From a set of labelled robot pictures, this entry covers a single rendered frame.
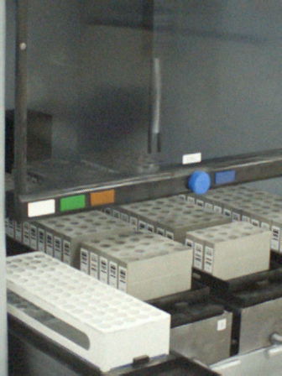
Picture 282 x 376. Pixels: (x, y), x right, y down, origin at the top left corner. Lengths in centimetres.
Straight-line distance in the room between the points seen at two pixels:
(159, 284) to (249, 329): 15
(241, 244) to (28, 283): 34
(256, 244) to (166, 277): 17
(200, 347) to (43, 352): 24
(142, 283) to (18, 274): 17
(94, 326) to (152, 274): 22
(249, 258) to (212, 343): 17
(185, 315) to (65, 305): 19
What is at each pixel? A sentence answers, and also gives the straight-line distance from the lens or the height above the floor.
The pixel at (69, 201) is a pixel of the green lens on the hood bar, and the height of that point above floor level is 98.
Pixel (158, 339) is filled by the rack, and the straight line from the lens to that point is 126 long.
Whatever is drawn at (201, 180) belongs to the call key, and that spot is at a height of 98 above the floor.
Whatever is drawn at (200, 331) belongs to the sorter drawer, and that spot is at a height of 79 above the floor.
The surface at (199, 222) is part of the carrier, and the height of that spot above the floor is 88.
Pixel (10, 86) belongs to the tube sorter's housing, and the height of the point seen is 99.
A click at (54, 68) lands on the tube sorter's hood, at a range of 127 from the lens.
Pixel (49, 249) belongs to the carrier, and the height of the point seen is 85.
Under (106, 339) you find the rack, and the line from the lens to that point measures 121.
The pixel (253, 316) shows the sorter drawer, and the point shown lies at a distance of 148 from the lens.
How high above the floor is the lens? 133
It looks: 15 degrees down
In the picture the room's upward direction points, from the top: 2 degrees clockwise
